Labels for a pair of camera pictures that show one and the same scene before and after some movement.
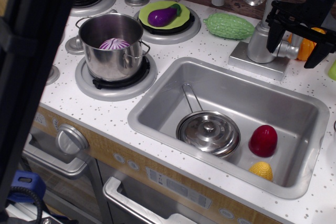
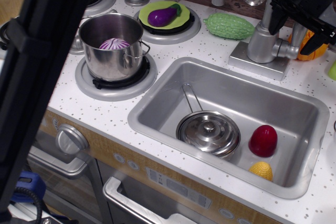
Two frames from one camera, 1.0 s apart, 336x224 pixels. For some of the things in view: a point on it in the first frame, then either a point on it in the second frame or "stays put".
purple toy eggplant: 162,17 stays put
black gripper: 315,12 → 305,5
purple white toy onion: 114,43 stays put
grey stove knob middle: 75,45 stays put
